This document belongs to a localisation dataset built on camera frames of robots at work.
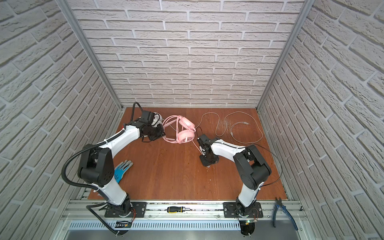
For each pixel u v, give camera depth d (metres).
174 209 0.73
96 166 0.46
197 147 0.95
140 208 0.74
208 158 0.78
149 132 0.76
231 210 0.74
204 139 0.76
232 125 1.09
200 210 0.76
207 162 0.80
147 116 0.73
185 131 0.81
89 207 0.68
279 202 0.76
